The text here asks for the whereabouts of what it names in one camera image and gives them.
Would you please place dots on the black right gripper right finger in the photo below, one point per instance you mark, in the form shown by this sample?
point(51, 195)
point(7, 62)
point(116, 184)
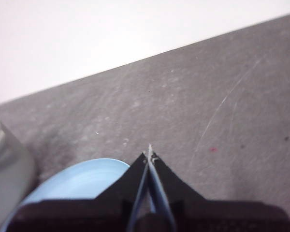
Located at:
point(207, 215)

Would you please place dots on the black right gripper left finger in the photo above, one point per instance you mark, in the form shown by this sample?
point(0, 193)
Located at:
point(91, 212)

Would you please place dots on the light blue round plate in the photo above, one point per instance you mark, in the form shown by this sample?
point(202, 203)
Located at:
point(75, 180)

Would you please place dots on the grey-green electric steamer pot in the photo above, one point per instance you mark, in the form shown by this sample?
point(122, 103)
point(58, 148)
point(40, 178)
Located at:
point(9, 169)

